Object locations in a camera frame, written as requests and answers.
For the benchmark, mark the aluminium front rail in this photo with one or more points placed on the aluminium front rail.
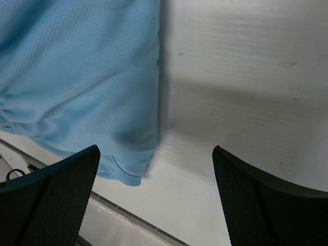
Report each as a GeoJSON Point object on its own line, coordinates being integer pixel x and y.
{"type": "Point", "coordinates": [104, 222]}

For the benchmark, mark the light blue shorts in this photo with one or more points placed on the light blue shorts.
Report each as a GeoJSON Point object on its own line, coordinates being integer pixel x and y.
{"type": "Point", "coordinates": [82, 73]}

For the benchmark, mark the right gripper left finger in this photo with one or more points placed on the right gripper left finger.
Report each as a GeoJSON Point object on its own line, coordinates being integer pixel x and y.
{"type": "Point", "coordinates": [47, 206]}

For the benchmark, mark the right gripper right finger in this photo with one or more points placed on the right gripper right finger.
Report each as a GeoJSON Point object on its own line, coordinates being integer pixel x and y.
{"type": "Point", "coordinates": [262, 209]}

